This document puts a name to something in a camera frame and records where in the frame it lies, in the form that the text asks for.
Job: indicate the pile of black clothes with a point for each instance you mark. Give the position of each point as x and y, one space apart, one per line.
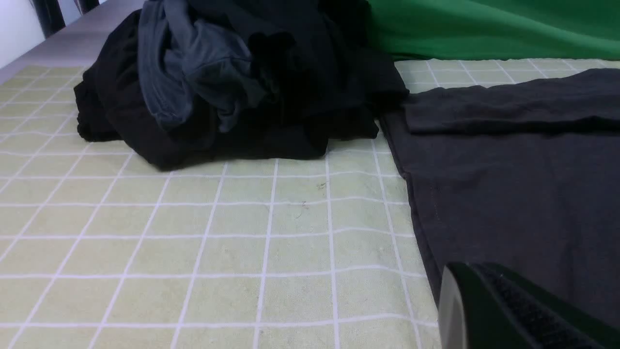
178 79

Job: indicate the green backdrop cloth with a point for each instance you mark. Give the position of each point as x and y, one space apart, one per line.
496 29

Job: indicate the light green checkered tablecloth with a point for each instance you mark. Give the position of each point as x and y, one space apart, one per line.
101 250

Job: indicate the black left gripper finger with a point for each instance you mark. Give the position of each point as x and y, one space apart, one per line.
488 306

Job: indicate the dark gray long-sleeved shirt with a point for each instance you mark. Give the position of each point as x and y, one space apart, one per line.
525 175

